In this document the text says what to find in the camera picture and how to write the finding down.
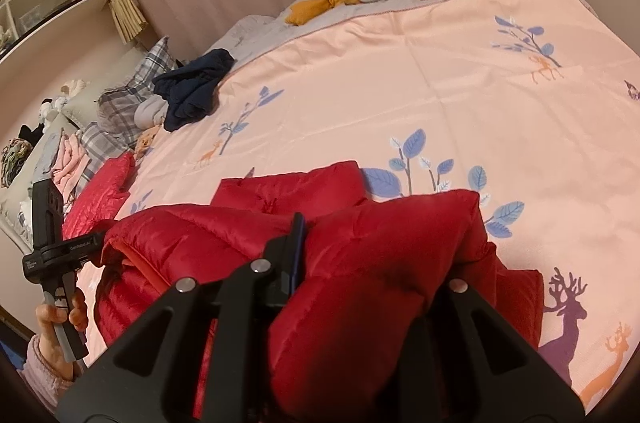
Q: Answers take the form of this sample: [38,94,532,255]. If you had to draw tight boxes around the pink deer print bedspread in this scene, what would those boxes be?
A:
[75,0,640,414]

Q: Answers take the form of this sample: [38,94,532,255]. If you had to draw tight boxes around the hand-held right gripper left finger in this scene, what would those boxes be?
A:
[55,212,307,423]

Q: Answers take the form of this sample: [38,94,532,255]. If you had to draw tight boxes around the person's left hand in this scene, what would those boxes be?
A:
[34,290,92,381]

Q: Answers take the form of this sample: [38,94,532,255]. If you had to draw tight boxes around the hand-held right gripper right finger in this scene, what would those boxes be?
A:
[400,280,586,423]

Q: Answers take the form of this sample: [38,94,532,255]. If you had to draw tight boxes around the bright red puffer jacket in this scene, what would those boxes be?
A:
[62,152,137,241]

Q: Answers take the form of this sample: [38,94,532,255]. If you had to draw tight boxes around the plaid pillow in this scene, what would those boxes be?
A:
[97,36,176,139]
[75,122,128,199]

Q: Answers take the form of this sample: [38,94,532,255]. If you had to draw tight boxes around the navy blue garment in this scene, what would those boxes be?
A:
[152,49,236,132]

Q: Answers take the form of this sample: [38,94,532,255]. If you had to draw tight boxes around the grey cloth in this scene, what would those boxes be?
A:
[134,96,168,129]

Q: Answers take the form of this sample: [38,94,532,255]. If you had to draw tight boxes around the dark patterned cloth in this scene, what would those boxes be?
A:
[0,126,46,189]

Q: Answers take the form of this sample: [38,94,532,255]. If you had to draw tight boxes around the person's left forearm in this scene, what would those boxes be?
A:
[15,335,81,414]

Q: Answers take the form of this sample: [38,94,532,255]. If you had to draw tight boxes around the yellow hanging tassels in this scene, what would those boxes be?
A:
[107,0,149,41]

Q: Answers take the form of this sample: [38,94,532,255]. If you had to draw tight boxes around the small plush toys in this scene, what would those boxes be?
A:
[37,78,88,124]

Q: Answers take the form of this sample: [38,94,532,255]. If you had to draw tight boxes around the pink clothing pile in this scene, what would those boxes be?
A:
[50,130,93,204]

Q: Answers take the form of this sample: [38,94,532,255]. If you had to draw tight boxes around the dark red puffer jacket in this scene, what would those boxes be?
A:
[94,160,546,423]

